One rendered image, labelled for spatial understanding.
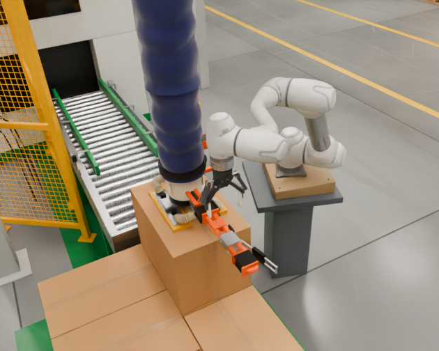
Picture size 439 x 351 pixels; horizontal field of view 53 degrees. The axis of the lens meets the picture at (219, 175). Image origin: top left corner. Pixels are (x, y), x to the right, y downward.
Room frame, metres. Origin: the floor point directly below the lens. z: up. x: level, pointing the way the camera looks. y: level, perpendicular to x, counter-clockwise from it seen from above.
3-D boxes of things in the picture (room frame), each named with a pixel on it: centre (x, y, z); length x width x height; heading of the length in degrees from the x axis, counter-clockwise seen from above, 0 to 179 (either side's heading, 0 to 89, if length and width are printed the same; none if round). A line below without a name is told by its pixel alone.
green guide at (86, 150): (3.31, 1.26, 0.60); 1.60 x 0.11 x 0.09; 26
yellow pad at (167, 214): (1.70, 0.26, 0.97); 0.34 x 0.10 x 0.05; 26
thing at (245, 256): (1.19, -0.08, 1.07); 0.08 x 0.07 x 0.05; 26
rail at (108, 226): (2.96, 1.15, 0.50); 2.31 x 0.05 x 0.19; 26
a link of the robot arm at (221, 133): (1.35, -0.02, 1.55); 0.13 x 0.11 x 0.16; 62
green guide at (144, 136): (3.54, 0.78, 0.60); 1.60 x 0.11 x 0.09; 26
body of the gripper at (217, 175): (1.36, -0.01, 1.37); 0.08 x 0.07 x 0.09; 115
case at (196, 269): (1.72, 0.18, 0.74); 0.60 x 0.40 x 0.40; 26
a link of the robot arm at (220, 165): (1.36, -0.01, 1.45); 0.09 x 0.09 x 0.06
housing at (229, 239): (1.32, -0.03, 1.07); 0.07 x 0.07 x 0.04; 26
